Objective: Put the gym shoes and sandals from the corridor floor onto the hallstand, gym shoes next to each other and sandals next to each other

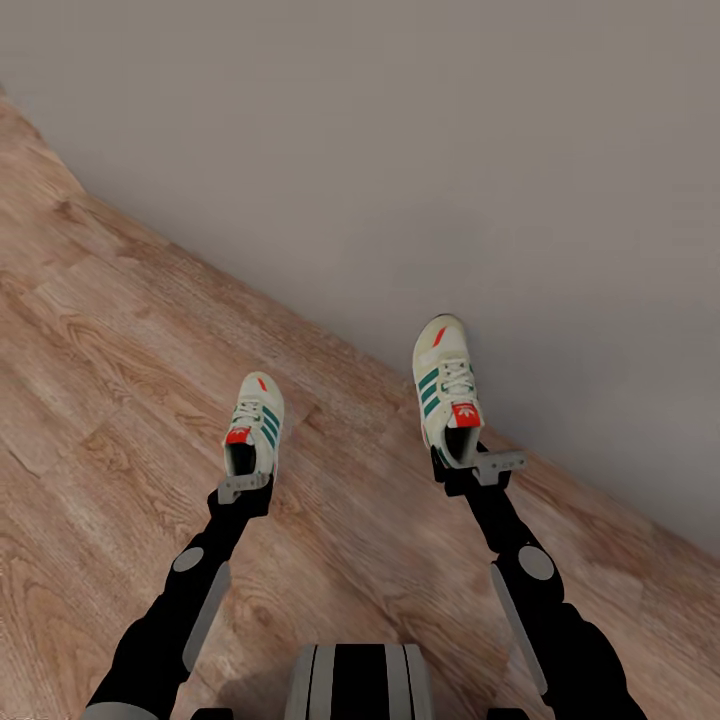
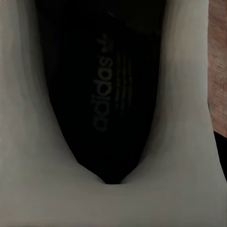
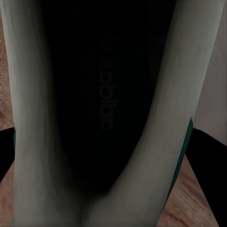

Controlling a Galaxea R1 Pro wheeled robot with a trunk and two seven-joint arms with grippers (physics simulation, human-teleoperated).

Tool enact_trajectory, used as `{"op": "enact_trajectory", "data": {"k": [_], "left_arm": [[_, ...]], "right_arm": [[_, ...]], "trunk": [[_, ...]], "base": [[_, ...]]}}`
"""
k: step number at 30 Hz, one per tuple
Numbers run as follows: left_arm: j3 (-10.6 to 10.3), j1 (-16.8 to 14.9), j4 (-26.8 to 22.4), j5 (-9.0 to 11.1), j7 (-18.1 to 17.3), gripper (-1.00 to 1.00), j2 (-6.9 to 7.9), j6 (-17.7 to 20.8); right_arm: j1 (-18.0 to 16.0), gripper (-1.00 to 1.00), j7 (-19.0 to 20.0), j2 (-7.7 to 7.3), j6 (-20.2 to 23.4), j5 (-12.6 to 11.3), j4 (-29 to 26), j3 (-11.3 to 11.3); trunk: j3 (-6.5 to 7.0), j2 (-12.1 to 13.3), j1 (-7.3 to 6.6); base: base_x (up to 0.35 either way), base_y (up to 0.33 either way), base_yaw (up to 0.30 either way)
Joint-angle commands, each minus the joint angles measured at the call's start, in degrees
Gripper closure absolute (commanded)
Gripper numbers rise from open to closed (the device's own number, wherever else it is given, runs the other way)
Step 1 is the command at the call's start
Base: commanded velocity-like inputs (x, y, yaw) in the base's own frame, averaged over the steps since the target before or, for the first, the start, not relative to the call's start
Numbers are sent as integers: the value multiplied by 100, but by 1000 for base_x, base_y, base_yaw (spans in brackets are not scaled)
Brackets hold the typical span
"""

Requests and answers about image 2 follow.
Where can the gym shoe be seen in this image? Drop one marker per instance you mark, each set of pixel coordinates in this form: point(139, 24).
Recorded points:
point(104, 118)

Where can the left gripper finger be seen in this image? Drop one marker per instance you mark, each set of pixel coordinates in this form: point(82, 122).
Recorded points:
point(221, 142)

